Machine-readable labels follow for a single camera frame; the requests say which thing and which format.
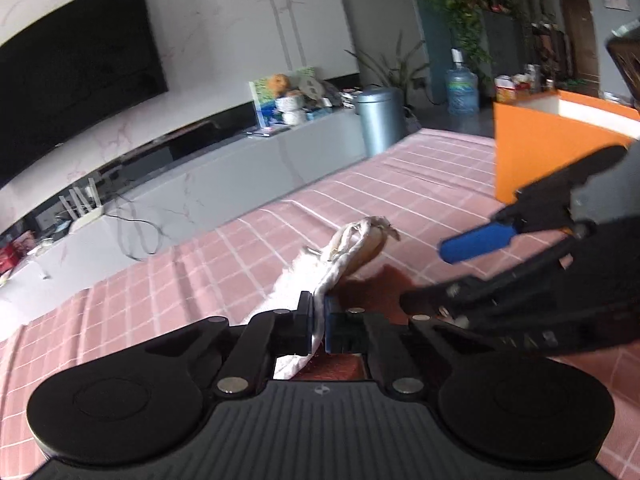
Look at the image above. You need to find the dark red cloth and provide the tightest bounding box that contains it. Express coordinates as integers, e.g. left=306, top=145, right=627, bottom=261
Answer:
left=305, top=265, right=426, bottom=381

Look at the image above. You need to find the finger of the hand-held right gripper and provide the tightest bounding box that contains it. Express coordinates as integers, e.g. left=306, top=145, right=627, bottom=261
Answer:
left=400, top=225, right=601, bottom=318
left=439, top=146, right=628, bottom=265

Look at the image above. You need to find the white knitted plush toy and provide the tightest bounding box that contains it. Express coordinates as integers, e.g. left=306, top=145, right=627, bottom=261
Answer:
left=275, top=91, right=307, bottom=125

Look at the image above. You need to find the orange cardboard box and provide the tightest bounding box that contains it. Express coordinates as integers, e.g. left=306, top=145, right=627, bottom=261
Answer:
left=492, top=89, right=640, bottom=206

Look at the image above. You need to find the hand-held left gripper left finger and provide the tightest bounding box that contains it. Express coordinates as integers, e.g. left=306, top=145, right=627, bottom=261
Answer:
left=145, top=291, right=316, bottom=395

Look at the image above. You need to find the black wall television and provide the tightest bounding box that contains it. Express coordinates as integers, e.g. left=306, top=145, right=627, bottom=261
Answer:
left=0, top=0, right=168, bottom=188

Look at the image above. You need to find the red yellow carton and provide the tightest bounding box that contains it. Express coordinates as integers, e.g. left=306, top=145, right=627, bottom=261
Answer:
left=494, top=74, right=533, bottom=103

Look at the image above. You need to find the blue water bottle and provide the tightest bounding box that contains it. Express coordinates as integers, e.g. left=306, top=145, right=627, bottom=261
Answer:
left=445, top=47, right=481, bottom=116

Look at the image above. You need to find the pink checked tablecloth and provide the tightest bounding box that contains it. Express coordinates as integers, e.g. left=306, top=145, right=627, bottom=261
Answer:
left=0, top=127, right=640, bottom=480

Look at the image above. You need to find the dark brown chair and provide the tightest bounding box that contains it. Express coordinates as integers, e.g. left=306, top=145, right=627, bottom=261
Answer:
left=605, top=22, right=640, bottom=111

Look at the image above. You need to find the red box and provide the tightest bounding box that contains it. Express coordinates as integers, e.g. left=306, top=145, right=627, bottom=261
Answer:
left=0, top=242, right=28, bottom=273

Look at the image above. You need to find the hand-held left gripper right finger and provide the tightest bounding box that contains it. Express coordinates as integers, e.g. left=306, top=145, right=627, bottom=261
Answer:
left=324, top=296, right=481, bottom=395

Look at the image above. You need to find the potted long-leaf plant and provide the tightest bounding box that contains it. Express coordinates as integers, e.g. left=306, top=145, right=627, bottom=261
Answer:
left=345, top=30, right=431, bottom=121

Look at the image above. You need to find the hanging green vine plant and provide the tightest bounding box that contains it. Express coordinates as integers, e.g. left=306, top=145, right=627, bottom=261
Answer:
left=430, top=0, right=493, bottom=76

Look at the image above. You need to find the grey marble television cabinet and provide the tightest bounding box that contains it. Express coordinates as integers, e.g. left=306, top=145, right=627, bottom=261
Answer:
left=0, top=105, right=373, bottom=333

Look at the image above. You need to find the white fuzzy cloth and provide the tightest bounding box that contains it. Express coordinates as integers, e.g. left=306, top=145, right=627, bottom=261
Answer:
left=235, top=215, right=401, bottom=381

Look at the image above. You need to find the white router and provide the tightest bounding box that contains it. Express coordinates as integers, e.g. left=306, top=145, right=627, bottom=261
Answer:
left=57, top=178, right=106, bottom=233

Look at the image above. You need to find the round hand fan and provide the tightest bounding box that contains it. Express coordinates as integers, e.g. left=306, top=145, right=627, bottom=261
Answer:
left=295, top=72, right=326, bottom=103

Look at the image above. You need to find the grey metal trash can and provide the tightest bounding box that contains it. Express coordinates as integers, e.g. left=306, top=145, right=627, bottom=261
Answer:
left=354, top=86, right=407, bottom=157

